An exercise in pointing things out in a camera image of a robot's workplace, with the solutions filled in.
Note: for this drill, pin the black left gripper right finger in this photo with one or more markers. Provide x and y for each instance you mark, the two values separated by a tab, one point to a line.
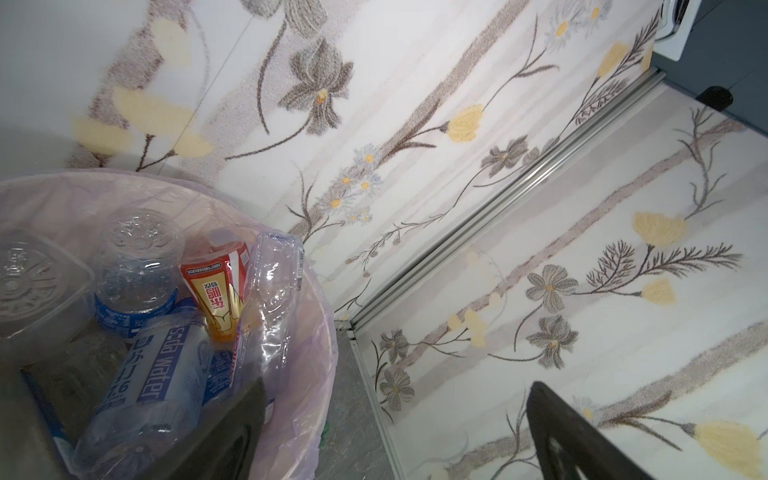
567	446

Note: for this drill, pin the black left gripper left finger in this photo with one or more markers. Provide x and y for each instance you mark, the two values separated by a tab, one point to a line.
223	447

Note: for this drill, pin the blue cap bottle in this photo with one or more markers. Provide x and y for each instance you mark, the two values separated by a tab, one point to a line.
154	400

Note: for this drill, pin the red yellow label tea bottle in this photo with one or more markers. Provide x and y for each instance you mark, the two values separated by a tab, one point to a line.
216	281

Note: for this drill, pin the clear crushed bottle white cap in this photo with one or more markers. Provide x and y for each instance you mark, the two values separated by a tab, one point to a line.
272	288

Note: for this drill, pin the blue label bottle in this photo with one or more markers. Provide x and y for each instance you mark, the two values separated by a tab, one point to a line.
137	267

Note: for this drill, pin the clear bottle green white label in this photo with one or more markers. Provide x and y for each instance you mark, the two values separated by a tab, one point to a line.
47	297

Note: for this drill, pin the pink bin liner bag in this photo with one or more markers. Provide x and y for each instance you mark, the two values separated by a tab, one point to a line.
68	206

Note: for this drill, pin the black ceiling spot lamp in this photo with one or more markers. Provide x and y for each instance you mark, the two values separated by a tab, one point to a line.
717	98

